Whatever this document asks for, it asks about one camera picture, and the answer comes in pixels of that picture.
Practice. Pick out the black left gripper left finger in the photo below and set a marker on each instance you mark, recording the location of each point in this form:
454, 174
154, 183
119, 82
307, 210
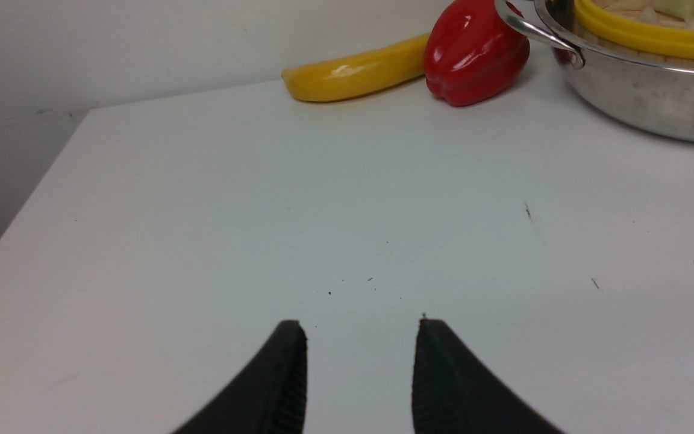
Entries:
269, 395

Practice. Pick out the yellow toy banana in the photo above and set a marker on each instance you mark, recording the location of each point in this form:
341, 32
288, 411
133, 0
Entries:
359, 74

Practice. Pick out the stainless steel pot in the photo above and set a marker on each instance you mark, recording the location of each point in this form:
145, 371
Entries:
651, 96

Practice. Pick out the red toy bell pepper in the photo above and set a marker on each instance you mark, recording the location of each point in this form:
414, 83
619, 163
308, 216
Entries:
472, 55

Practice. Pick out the bamboo steamer basket yellow rim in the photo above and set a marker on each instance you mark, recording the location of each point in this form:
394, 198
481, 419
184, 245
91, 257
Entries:
661, 31

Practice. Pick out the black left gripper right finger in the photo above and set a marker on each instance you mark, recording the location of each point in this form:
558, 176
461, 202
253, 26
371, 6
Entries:
453, 392

